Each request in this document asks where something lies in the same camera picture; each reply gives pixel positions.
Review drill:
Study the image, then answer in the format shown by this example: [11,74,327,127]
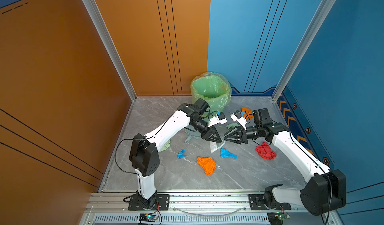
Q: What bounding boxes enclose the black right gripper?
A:
[224,124,262,146]

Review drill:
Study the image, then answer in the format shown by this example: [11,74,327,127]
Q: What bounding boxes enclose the grey-green hand brush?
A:
[210,141,226,154]

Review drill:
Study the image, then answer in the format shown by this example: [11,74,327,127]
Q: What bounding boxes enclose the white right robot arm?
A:
[224,123,347,216]

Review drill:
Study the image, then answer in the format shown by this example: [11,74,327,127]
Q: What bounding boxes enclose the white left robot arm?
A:
[129,99,222,201]

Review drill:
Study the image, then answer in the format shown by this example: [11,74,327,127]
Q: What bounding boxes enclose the mint green paper scrap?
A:
[227,123,239,130]

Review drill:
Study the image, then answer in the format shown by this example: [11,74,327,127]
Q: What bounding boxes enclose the bright blue paper scrap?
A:
[220,148,238,159]

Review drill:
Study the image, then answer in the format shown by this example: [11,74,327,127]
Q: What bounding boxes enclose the small orange paper scrap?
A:
[241,108,254,120]

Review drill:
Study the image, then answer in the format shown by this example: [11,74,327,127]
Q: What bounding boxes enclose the large orange paper scrap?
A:
[197,157,217,175]

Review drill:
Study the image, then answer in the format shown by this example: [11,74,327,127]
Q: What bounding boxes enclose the red paper scrap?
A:
[255,142,277,160]

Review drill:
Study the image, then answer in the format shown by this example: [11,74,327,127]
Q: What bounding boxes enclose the small blue twisted scrap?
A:
[178,149,186,159]

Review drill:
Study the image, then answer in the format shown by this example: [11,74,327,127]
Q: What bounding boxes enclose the light green paper scrap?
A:
[159,140,171,152]

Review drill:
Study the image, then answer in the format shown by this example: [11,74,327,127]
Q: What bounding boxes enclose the right green circuit board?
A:
[267,213,291,225]

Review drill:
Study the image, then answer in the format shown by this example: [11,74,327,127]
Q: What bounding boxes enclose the green circuit board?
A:
[267,213,291,225]
[139,213,160,225]

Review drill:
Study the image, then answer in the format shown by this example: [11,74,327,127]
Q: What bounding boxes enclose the left green circuit board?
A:
[139,213,160,225]

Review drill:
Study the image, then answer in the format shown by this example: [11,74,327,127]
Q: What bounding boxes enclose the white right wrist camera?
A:
[231,111,247,131]

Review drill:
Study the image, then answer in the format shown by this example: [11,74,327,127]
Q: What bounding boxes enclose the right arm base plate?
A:
[248,194,292,211]

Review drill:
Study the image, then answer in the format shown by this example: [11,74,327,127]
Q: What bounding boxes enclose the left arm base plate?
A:
[128,193,170,211]

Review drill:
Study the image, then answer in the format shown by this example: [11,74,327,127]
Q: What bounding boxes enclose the aluminium front rail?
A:
[85,191,309,215]

